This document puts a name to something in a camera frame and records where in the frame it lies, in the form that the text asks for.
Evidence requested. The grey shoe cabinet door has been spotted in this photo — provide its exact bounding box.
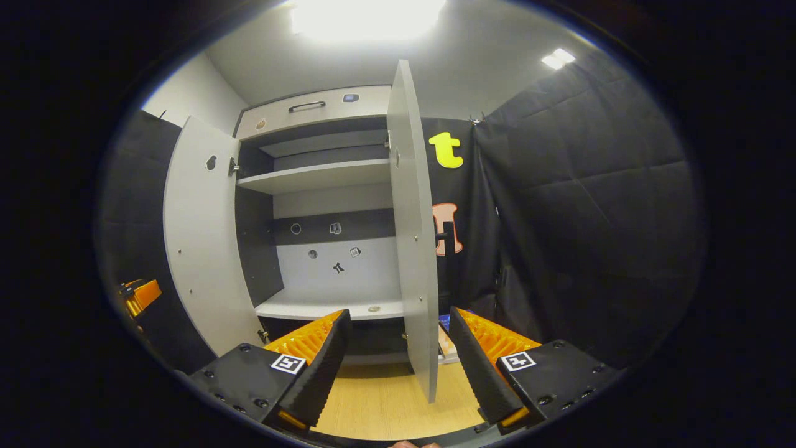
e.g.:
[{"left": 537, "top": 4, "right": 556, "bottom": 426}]
[
  {"left": 163, "top": 116, "right": 265, "bottom": 357},
  {"left": 386, "top": 59, "right": 440, "bottom": 404}
]

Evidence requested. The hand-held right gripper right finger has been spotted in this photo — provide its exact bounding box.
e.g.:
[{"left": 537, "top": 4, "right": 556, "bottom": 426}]
[{"left": 448, "top": 306, "right": 622, "bottom": 436}]

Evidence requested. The grey double-door shoe cabinet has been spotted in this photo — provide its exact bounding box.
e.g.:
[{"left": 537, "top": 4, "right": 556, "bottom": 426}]
[{"left": 233, "top": 84, "right": 436, "bottom": 368}]

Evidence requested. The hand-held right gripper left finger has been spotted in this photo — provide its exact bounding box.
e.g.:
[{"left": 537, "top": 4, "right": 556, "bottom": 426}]
[{"left": 187, "top": 309, "right": 352, "bottom": 433}]

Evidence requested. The grey cabinet shelf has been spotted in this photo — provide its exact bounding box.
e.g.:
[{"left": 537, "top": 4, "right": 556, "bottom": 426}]
[
  {"left": 259, "top": 129, "right": 389, "bottom": 158},
  {"left": 254, "top": 289, "right": 405, "bottom": 321},
  {"left": 236, "top": 159, "right": 391, "bottom": 195}
]

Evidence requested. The white ceiling light panel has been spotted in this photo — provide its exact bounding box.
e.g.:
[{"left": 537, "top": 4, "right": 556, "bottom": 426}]
[
  {"left": 541, "top": 48, "right": 576, "bottom": 70},
  {"left": 291, "top": 0, "right": 447, "bottom": 43}
]

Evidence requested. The grey cabinet drawer front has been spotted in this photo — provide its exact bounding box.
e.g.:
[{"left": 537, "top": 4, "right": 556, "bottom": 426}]
[{"left": 235, "top": 85, "right": 392, "bottom": 141}]

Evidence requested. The black door handle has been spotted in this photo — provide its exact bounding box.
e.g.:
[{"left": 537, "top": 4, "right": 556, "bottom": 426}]
[{"left": 435, "top": 221, "right": 456, "bottom": 274}]

